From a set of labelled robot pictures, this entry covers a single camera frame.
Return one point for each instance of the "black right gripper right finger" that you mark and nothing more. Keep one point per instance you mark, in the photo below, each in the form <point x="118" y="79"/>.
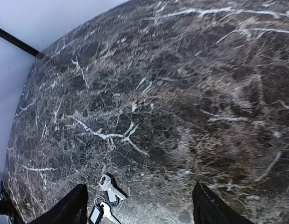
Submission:
<point x="210" y="209"/>

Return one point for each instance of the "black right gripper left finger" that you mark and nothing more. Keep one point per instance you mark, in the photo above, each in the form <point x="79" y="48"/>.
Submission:
<point x="71" y="209"/>

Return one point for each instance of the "metal keyring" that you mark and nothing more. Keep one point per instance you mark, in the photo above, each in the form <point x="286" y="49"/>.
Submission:
<point x="98" y="200"/>

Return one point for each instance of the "black frame post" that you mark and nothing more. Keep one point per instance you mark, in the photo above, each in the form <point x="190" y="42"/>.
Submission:
<point x="18" y="43"/>

